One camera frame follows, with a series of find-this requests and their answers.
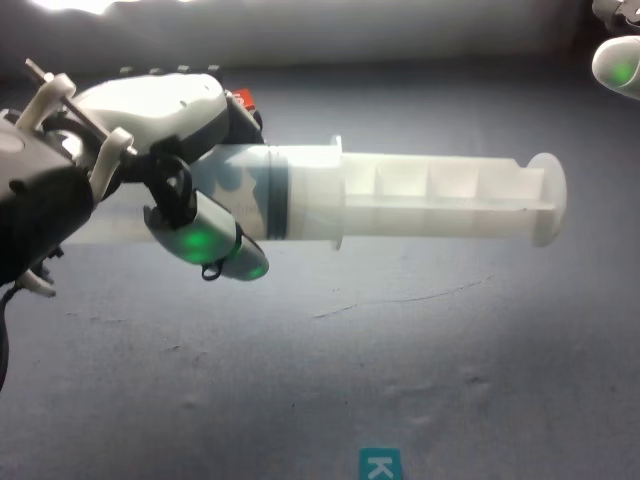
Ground grey table cloth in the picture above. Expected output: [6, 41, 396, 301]
[0, 64, 640, 480]

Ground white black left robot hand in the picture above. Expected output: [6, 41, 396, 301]
[74, 63, 271, 284]

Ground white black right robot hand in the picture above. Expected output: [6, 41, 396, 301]
[591, 0, 640, 101]

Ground teal block letter K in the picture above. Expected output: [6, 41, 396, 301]
[358, 447, 403, 480]

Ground black cable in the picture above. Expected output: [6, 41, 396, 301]
[0, 284, 21, 392]

